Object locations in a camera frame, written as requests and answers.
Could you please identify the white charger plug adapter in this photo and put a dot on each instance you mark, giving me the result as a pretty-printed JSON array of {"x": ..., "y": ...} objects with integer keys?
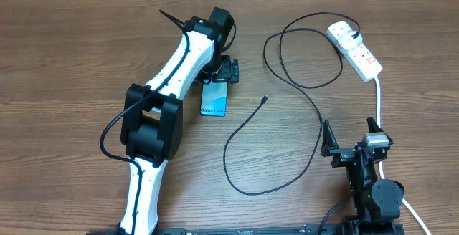
[{"x": 349, "y": 41}]

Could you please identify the Samsung Galaxy smartphone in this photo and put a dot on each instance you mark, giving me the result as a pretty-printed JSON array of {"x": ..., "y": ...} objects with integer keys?
[{"x": 214, "y": 99}]

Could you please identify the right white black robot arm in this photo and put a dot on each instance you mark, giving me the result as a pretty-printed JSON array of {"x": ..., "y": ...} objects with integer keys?
[{"x": 376, "y": 200}]

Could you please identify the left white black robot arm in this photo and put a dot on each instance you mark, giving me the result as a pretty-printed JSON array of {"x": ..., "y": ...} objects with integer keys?
[{"x": 148, "y": 132}]

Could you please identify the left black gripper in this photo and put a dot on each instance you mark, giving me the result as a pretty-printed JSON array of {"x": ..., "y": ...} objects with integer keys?
[{"x": 228, "y": 70}]

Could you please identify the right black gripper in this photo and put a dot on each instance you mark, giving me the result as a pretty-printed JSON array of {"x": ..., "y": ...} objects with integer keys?
[{"x": 342, "y": 156}]

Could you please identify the white power strip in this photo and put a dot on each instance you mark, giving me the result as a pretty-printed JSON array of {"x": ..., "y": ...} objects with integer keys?
[{"x": 361, "y": 59}]

